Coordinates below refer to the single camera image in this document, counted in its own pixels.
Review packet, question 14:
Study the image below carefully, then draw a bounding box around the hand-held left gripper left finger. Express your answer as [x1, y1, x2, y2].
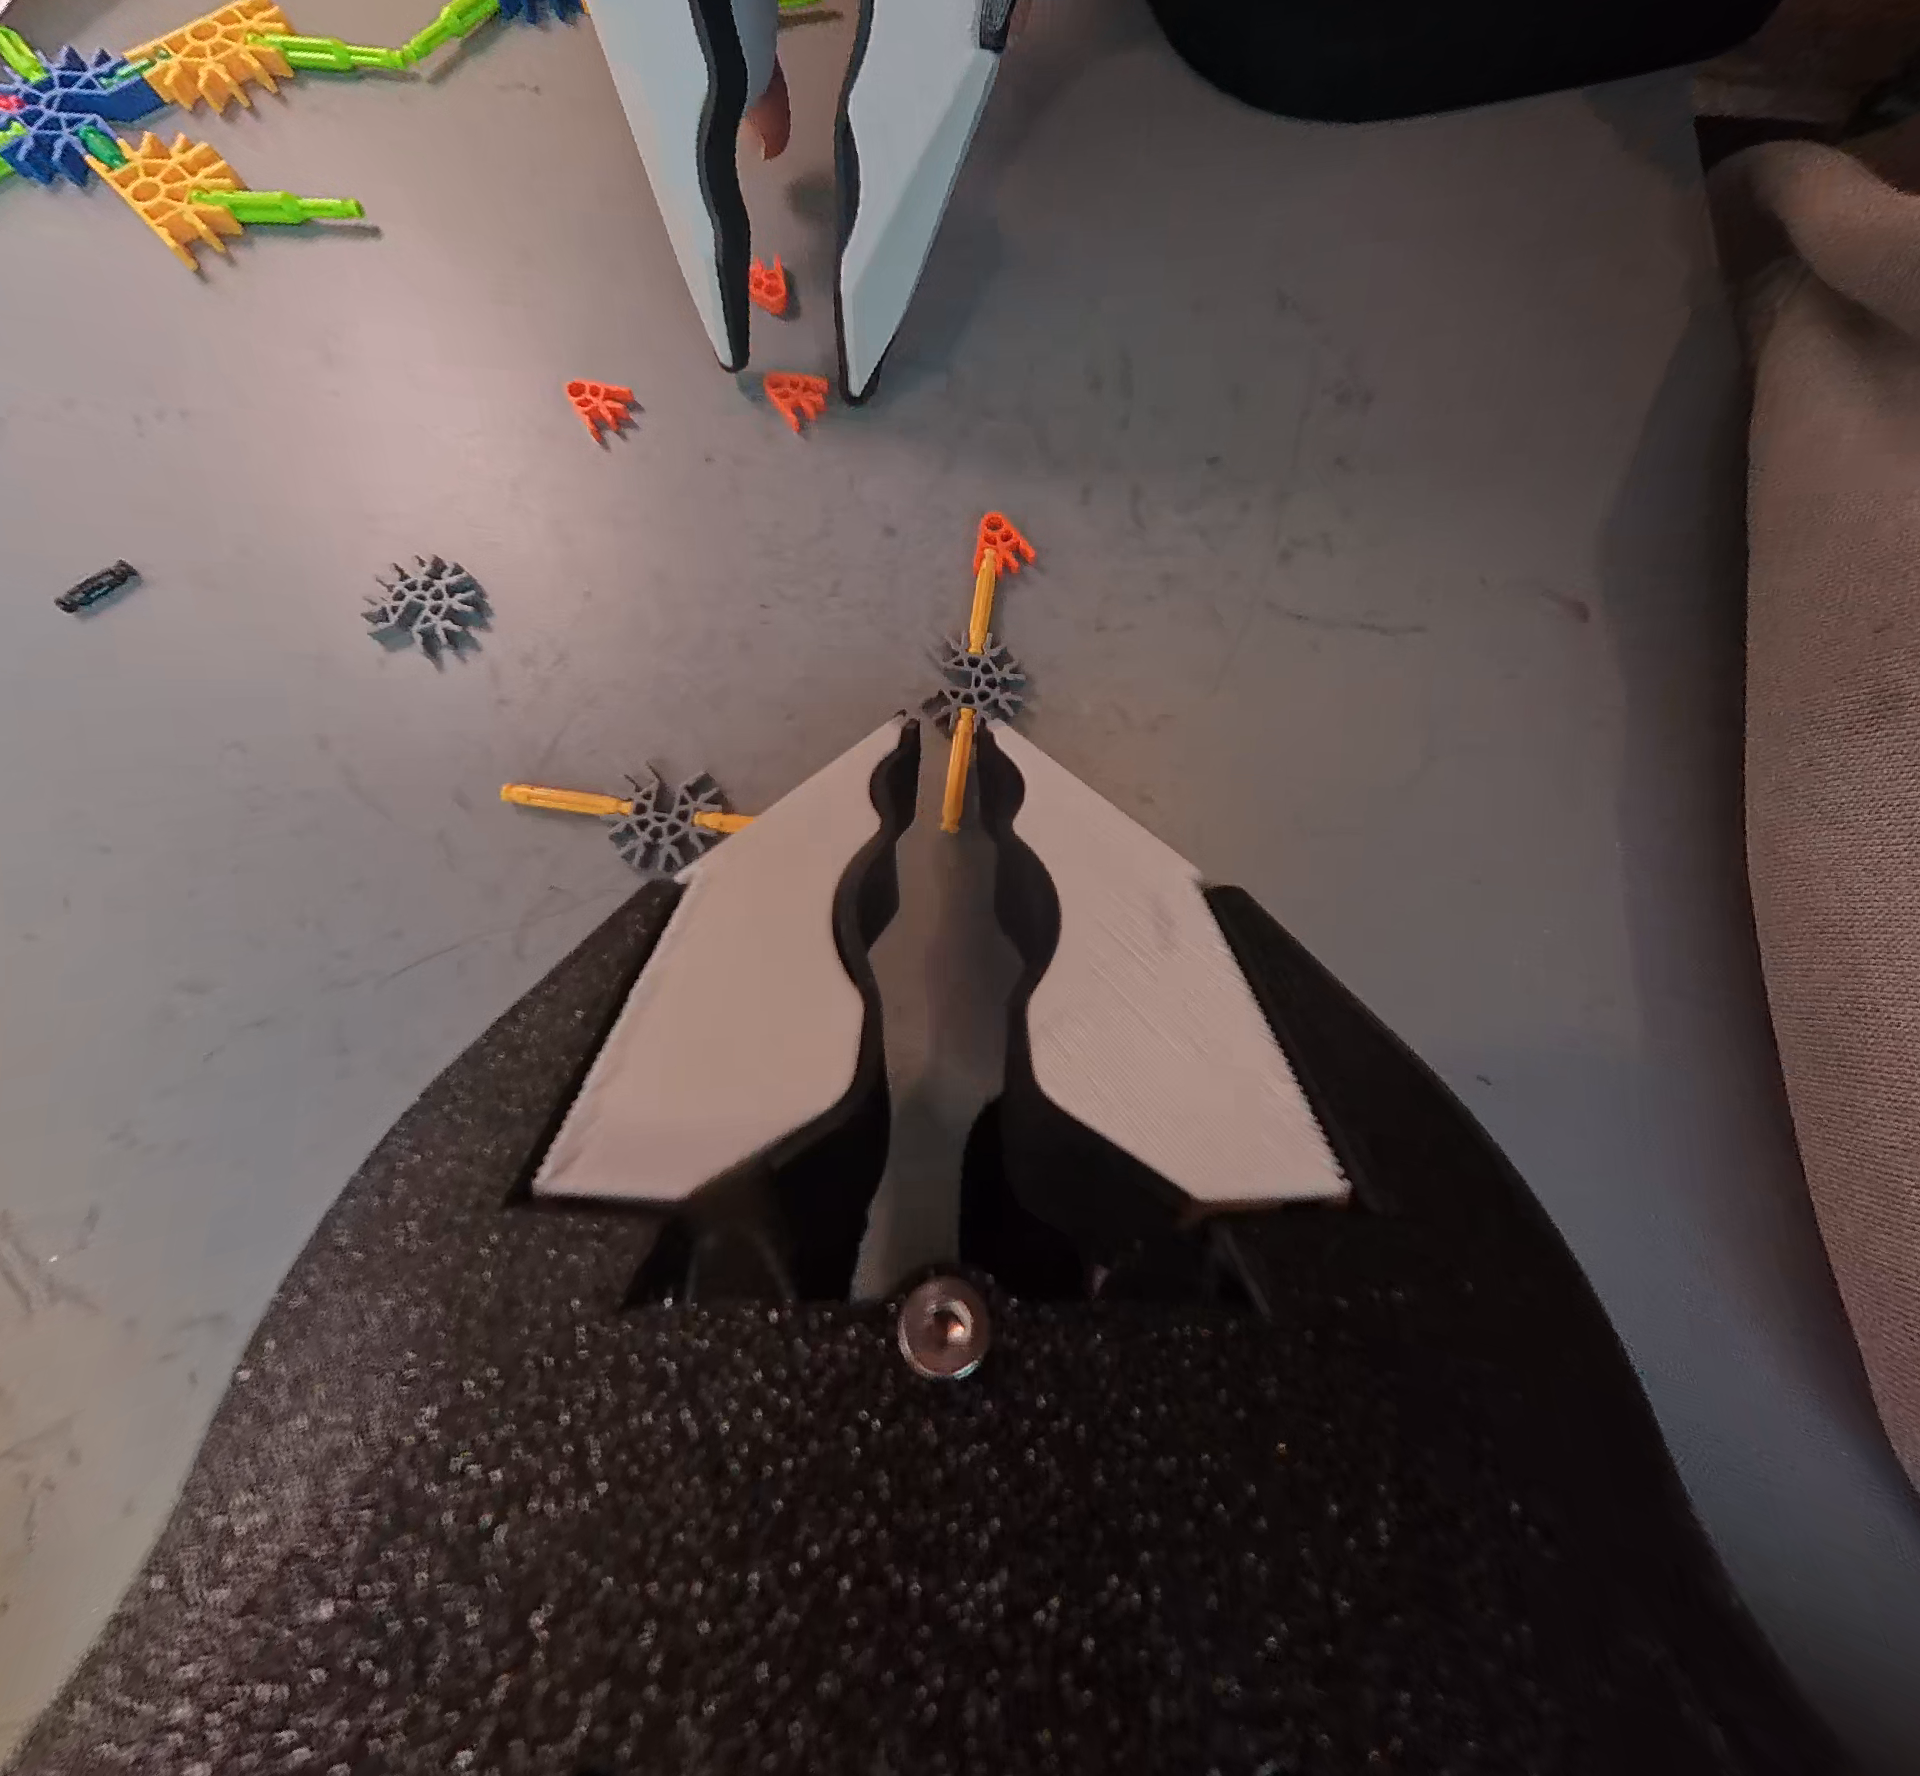
[532, 715, 924, 1204]

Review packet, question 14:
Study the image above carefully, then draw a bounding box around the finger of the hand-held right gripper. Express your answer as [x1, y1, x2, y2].
[832, 0, 1006, 407]
[574, 0, 756, 375]

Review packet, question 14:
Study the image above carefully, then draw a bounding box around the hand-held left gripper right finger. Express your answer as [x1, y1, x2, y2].
[975, 720, 1355, 1207]

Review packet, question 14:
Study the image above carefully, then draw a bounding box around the grey snowflake connector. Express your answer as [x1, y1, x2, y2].
[608, 763, 728, 878]
[933, 633, 1033, 729]
[361, 553, 493, 667]

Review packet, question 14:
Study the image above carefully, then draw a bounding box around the toy model with red rod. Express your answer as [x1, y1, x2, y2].
[0, 0, 413, 275]

